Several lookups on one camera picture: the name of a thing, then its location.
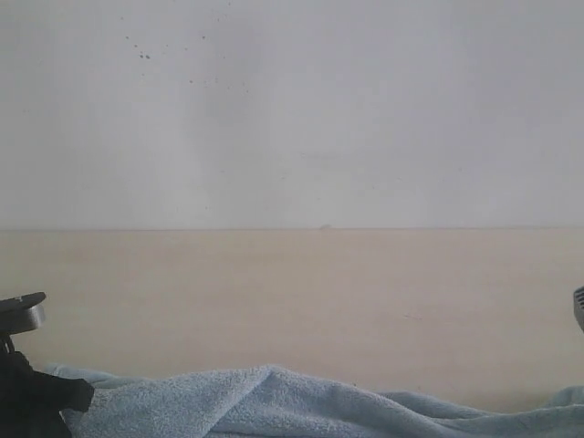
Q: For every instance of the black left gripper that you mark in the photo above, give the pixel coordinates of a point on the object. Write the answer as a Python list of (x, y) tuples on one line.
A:
[(32, 401)]

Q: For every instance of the light blue terry towel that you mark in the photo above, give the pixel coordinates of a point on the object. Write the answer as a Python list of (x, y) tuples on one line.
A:
[(273, 402)]

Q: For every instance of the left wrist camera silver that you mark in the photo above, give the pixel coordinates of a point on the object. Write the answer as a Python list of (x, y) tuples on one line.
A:
[(22, 314)]

